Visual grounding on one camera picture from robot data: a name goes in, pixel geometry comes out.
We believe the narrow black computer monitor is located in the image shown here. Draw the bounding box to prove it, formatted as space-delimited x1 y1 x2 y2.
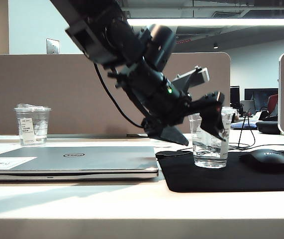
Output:
230 86 241 110

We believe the blue folder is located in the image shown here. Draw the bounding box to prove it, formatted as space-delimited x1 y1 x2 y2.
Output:
231 121 258 130

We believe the brown desk partition panel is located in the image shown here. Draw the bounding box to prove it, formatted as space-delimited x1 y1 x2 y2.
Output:
0 52 232 136

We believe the clear plastic cup white label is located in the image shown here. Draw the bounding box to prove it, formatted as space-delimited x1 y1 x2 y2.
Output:
13 104 52 147

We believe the ceiling light strip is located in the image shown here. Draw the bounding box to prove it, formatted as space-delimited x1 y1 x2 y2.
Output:
126 18 284 27

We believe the black computer mouse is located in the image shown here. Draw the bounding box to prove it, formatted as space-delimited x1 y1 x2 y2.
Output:
238 148 284 172

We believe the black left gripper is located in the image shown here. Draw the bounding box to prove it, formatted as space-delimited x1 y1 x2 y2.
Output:
108 61 226 147

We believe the black mouse pad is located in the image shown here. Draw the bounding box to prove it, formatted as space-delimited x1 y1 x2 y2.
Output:
156 150 284 194

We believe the red office chair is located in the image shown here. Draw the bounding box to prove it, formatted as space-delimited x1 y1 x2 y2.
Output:
267 94 279 118

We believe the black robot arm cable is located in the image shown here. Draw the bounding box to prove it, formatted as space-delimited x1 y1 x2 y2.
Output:
93 62 146 128

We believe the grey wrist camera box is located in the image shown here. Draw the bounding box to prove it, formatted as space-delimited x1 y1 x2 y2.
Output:
173 66 210 91

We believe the metal wall switch plate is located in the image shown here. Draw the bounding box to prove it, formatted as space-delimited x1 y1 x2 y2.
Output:
46 38 60 54

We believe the clear plastic lidded coffee cup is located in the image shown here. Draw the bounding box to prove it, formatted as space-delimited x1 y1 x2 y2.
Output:
188 106 235 169

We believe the silver Dell laptop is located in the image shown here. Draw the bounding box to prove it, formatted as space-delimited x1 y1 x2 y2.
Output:
0 145 159 182

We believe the thin black looped cable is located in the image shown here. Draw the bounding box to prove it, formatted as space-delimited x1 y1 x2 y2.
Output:
237 116 257 150

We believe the black oval pouch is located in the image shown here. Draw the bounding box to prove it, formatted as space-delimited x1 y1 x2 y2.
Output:
255 120 281 135

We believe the white red Nice Try sticker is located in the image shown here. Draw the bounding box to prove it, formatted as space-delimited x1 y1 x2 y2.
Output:
0 156 37 170

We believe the wide black computer monitor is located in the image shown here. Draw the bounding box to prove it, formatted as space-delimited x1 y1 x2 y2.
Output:
244 88 279 111

